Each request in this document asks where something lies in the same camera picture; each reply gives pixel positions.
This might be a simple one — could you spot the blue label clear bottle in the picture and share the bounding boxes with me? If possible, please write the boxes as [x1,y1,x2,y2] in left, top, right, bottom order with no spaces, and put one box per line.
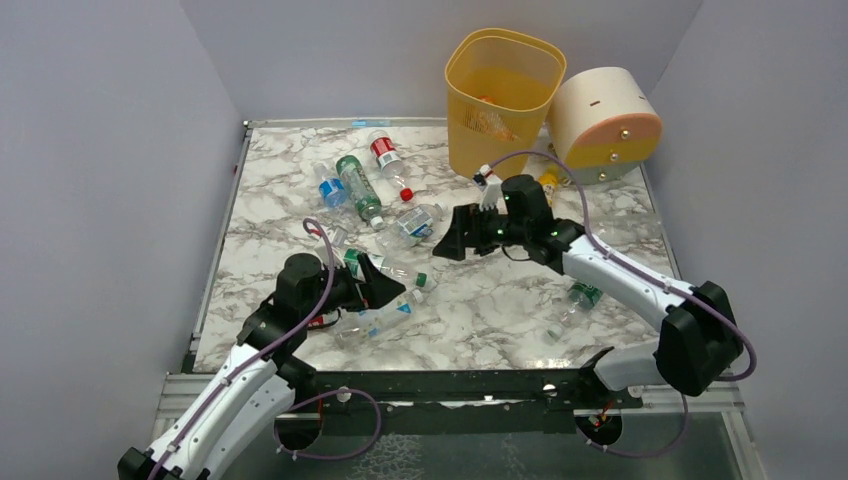
[313,162,348,209]

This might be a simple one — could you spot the yellow juice bottle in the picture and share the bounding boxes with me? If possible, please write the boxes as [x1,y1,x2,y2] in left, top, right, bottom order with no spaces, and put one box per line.
[537,168,560,207]

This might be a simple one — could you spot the green label tall bottle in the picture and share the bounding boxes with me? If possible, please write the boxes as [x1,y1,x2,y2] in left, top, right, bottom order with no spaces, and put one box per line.
[335,155,386,231]

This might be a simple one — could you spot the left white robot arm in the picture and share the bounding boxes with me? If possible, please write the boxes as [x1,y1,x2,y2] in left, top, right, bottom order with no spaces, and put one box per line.
[117,219,406,479]

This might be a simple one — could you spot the crushed clear water bottle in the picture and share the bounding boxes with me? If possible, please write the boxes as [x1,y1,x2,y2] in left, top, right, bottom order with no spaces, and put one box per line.
[393,203,445,246]

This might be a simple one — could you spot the yellow mesh plastic bin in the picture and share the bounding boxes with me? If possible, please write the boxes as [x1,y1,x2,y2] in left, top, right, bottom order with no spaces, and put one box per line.
[444,28,567,179]

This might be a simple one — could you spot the green label crushed bottle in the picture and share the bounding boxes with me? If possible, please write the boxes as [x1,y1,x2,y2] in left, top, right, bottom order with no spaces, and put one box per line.
[546,281,604,340]

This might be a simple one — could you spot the purple cable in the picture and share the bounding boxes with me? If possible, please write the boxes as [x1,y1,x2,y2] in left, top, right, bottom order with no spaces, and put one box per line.
[486,150,759,460]
[145,217,384,480]

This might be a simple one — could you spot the red label clear bottle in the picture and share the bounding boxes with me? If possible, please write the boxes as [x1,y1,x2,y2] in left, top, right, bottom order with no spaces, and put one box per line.
[368,129,414,202]

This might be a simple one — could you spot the blue white label bottle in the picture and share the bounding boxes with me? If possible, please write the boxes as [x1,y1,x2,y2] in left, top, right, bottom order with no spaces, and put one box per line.
[334,289,425,349]

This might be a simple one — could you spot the green white label bottle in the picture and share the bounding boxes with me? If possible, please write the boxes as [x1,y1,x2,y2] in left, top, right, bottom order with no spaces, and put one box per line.
[342,248,438,292]

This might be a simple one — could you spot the orange cap juice bottle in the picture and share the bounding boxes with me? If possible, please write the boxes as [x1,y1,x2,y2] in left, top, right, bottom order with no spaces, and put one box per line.
[469,108,519,142]

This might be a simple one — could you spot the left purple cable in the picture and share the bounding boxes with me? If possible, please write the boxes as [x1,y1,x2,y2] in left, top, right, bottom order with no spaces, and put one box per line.
[145,217,384,480]

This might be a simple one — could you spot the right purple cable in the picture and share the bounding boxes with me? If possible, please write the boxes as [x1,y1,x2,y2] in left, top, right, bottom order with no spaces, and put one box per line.
[486,150,759,460]

